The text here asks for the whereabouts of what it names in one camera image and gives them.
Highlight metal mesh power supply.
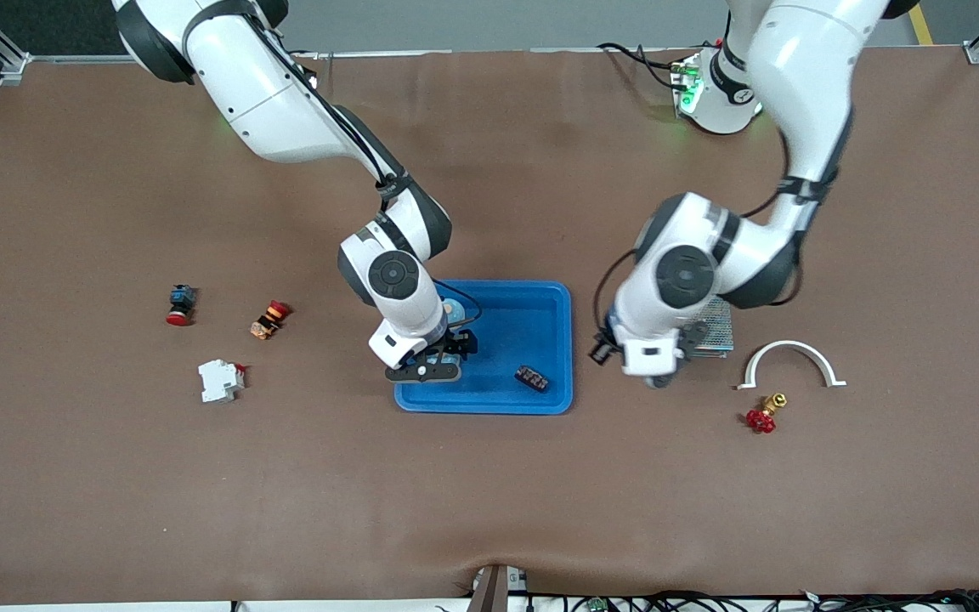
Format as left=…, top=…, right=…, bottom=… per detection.
left=693, top=297, right=734, bottom=359

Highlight blue plastic tray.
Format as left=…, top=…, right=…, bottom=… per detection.
left=393, top=280, right=574, bottom=416

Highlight brown table mat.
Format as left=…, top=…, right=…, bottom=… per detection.
left=0, top=47, right=979, bottom=606

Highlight orange red emergency button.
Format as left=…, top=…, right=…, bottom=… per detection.
left=250, top=300, right=291, bottom=341

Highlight white circuit breaker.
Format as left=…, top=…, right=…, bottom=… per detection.
left=197, top=359, right=247, bottom=404

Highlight blue red push button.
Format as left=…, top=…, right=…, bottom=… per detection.
left=166, top=284, right=198, bottom=327

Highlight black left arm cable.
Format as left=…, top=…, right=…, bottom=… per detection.
left=593, top=127, right=839, bottom=341

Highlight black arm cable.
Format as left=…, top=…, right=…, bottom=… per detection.
left=593, top=127, right=839, bottom=341
left=247, top=13, right=484, bottom=328

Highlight white arch bracket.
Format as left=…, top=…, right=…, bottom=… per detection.
left=736, top=340, right=847, bottom=391

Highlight brass valve red handle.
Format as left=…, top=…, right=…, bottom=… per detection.
left=744, top=393, right=789, bottom=435

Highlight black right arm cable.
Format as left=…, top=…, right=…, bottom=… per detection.
left=247, top=13, right=484, bottom=328

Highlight metal table bracket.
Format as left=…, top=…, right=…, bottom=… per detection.
left=466, top=564, right=533, bottom=612

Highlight black base cables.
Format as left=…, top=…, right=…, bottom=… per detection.
left=596, top=41, right=694, bottom=90

